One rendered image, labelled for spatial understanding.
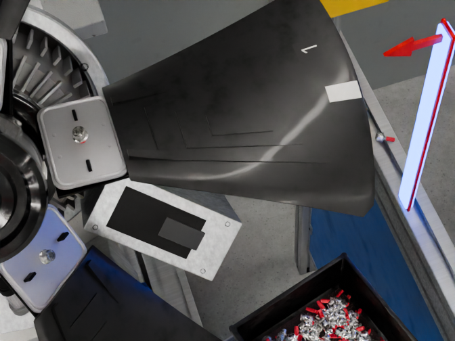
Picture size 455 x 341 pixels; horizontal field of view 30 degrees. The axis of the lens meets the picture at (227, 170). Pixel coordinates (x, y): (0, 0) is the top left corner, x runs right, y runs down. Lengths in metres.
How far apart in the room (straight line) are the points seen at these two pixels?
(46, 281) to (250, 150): 0.22
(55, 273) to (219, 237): 0.19
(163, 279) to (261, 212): 0.31
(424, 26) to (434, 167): 0.35
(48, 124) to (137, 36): 0.99
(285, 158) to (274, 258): 1.25
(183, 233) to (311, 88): 0.21
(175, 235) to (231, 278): 1.10
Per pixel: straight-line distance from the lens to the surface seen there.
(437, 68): 0.85
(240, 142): 0.75
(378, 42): 2.04
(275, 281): 1.97
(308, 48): 0.80
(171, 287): 1.89
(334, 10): 1.08
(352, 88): 0.80
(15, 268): 0.77
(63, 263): 0.80
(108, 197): 0.86
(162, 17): 1.72
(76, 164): 0.74
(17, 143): 0.69
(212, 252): 0.90
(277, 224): 2.03
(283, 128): 0.76
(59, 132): 0.76
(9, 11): 0.70
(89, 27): 1.28
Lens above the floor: 1.80
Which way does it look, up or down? 59 degrees down
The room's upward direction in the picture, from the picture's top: 6 degrees counter-clockwise
